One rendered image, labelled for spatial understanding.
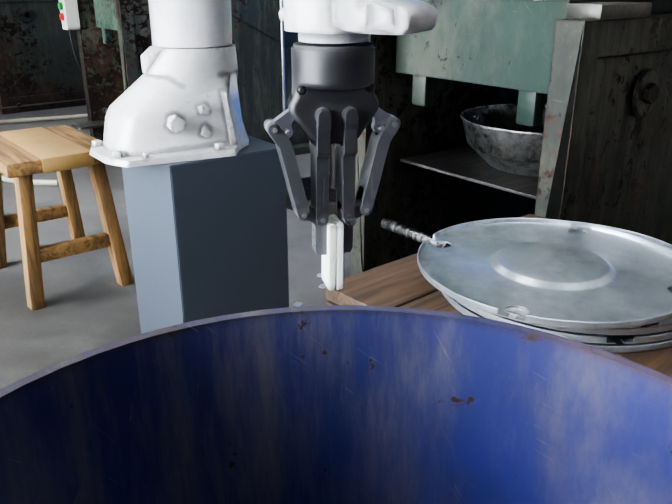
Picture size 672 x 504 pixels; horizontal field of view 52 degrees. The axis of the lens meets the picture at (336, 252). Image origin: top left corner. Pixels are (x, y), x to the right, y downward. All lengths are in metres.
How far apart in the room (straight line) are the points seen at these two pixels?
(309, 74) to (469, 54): 0.73
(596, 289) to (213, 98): 0.55
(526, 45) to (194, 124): 0.58
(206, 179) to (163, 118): 0.10
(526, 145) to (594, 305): 0.71
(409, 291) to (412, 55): 0.73
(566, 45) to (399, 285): 0.49
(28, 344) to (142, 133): 0.68
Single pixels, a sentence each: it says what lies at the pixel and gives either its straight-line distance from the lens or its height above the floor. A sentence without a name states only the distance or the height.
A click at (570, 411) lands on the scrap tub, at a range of 0.44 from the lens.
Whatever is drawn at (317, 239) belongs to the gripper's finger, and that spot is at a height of 0.44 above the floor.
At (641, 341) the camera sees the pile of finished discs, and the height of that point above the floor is 0.36.
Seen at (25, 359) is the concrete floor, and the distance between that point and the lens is 1.46.
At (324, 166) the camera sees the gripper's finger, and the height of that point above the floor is 0.51.
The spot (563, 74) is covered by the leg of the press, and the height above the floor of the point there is 0.54.
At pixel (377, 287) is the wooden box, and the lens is 0.78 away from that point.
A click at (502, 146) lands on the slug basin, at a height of 0.37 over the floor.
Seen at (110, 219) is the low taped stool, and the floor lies 0.16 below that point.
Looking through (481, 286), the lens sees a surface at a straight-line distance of 0.71.
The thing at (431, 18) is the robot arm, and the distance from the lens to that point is 0.61.
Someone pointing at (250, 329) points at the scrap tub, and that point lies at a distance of 0.44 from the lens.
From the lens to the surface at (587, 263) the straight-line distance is 0.79.
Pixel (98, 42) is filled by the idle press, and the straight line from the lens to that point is 3.06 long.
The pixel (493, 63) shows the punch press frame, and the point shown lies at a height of 0.54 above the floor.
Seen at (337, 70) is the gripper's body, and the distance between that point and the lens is 0.61.
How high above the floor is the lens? 0.67
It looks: 22 degrees down
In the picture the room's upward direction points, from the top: straight up
